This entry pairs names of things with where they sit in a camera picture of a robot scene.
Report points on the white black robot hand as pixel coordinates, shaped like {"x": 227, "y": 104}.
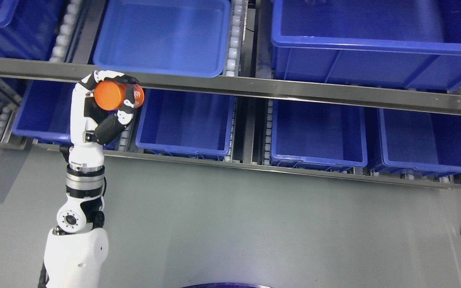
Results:
{"x": 91, "y": 127}

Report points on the orange cylindrical capacitor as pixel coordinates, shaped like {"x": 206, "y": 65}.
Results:
{"x": 109, "y": 95}

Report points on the blue bin lower far left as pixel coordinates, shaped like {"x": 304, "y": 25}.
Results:
{"x": 45, "y": 112}

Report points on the white roller track left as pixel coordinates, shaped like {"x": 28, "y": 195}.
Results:
{"x": 65, "y": 31}

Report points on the white roller track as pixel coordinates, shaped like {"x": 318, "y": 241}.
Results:
{"x": 236, "y": 35}
{"x": 65, "y": 31}

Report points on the blue bin upper left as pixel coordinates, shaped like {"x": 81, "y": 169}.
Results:
{"x": 27, "y": 28}

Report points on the shallow blue tray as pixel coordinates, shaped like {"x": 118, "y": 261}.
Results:
{"x": 169, "y": 37}

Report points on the white roller track centre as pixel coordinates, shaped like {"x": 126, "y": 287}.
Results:
{"x": 236, "y": 35}

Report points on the blue bin lower right centre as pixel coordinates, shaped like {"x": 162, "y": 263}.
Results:
{"x": 325, "y": 137}

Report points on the blue bin lower far right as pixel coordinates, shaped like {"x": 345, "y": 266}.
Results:
{"x": 409, "y": 142}

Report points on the large blue bin upper right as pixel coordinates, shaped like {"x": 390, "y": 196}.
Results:
{"x": 401, "y": 44}

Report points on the lower metal shelf rail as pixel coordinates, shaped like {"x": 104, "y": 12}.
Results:
{"x": 356, "y": 174}

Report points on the metal shelf rail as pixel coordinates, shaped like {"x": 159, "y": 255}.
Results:
{"x": 356, "y": 174}
{"x": 250, "y": 87}

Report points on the metal shelf front rail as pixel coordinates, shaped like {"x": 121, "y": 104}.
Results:
{"x": 250, "y": 87}

